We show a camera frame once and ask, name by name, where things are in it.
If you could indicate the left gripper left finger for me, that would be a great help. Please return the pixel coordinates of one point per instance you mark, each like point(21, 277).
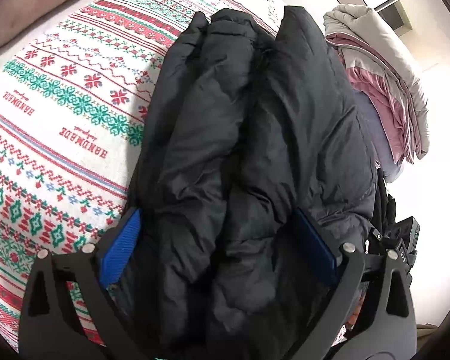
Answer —
point(49, 326)

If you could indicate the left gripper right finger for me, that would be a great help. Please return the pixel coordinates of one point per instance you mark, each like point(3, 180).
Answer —
point(368, 312)

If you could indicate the black quilted jacket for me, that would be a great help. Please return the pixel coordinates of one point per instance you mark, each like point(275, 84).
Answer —
point(244, 130)

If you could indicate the blue folded blanket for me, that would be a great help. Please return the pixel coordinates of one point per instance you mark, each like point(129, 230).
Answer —
point(382, 150)

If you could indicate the pink grey folded sheet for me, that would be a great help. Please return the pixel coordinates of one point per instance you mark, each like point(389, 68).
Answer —
point(369, 72)

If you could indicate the red green patterned blanket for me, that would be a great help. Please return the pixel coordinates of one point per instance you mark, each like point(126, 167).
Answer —
point(73, 102)

